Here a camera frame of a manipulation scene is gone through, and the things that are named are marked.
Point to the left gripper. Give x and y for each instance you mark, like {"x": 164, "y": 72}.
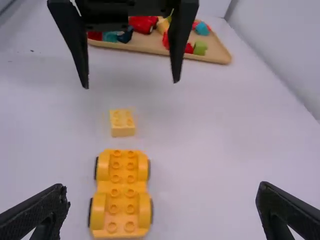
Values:
{"x": 112, "y": 12}

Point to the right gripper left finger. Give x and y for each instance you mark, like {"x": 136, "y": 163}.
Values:
{"x": 22, "y": 220}

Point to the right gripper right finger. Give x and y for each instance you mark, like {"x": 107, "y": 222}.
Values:
{"x": 295, "y": 215}

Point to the dark teal toy brick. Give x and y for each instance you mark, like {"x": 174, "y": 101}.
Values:
{"x": 126, "y": 36}

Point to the blue toy brick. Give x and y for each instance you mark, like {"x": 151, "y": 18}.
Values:
{"x": 111, "y": 37}
{"x": 203, "y": 28}

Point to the red toy car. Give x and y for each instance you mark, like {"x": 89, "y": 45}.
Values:
{"x": 141, "y": 25}

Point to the tan tray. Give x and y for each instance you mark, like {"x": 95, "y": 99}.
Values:
{"x": 150, "y": 46}

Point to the red toy brick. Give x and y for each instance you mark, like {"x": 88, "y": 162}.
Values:
{"x": 95, "y": 35}
{"x": 189, "y": 48}
{"x": 165, "y": 41}

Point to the yellow curved toy brick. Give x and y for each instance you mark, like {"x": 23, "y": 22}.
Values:
{"x": 162, "y": 26}

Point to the green toy brick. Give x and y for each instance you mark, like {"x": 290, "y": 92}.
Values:
{"x": 201, "y": 48}

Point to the yellow toy car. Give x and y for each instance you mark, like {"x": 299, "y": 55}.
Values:
{"x": 120, "y": 197}

